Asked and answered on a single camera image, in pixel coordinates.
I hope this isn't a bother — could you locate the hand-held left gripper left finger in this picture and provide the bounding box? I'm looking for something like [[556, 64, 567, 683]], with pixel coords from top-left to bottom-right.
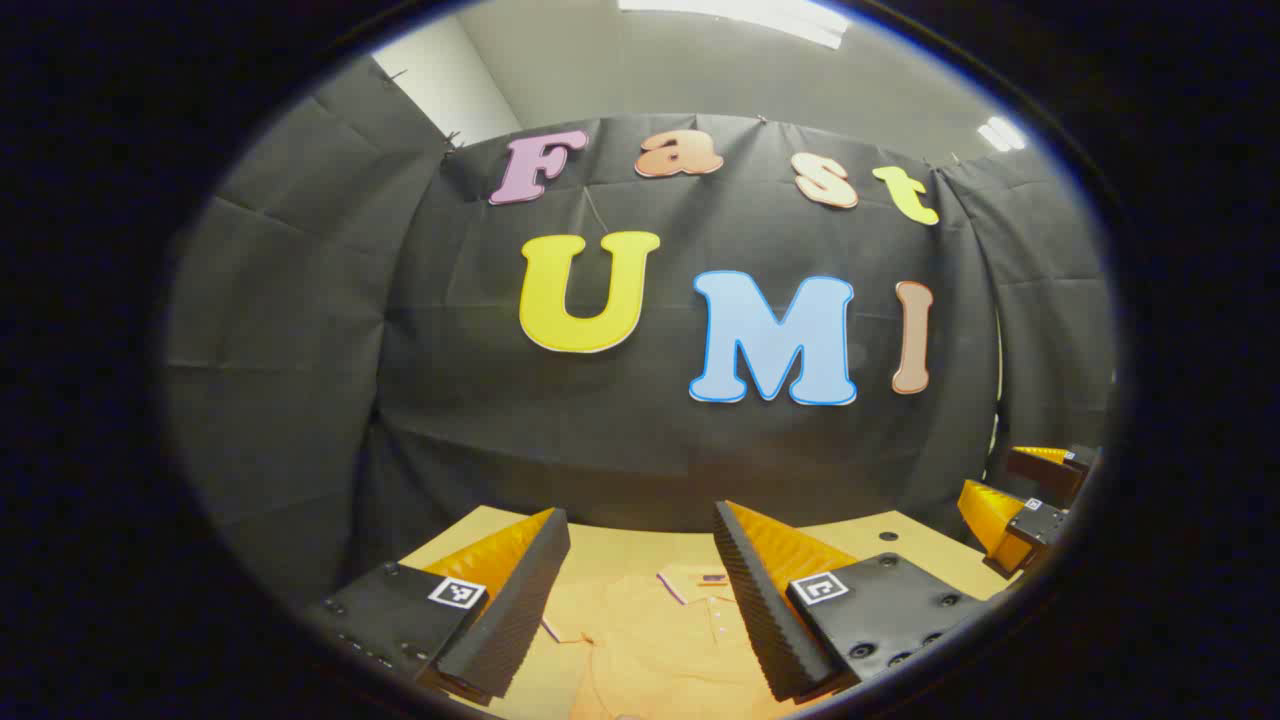
[[305, 507, 571, 706]]

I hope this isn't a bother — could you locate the small ceiling light panel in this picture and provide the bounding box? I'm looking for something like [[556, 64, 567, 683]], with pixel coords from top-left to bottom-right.
[[978, 116, 1028, 153]]

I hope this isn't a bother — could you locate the long ceiling light panel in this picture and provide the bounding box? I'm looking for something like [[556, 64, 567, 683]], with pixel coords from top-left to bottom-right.
[[618, 0, 851, 49]]

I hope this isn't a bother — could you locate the orange polo T-shirt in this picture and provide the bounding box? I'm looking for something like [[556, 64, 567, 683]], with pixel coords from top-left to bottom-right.
[[540, 563, 831, 720]]

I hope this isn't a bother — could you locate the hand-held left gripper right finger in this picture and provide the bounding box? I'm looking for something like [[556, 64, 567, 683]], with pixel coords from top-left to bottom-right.
[[713, 500, 991, 704]]

